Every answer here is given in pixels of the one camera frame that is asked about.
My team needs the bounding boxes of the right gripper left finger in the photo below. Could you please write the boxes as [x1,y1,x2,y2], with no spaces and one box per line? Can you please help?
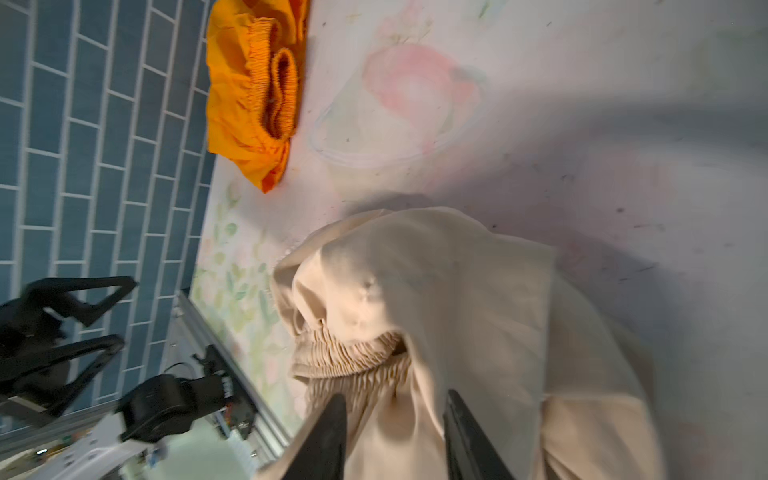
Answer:
[282,393,347,480]

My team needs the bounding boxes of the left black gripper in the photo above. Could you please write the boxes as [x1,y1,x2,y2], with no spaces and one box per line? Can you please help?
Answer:
[1,276,138,417]

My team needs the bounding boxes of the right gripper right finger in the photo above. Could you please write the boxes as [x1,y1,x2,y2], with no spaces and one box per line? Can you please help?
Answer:
[444,389,515,480]

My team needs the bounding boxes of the beige shorts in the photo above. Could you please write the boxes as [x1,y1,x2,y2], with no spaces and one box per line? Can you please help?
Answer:
[271,208,668,479]

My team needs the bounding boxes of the orange shorts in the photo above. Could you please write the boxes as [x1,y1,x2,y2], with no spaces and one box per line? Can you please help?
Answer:
[206,0,310,193]

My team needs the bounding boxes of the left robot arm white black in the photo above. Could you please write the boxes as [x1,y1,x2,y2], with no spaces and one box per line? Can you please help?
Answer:
[1,276,258,479]

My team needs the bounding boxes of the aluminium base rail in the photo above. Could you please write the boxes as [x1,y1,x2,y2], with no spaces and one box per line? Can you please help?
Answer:
[1,289,289,468]

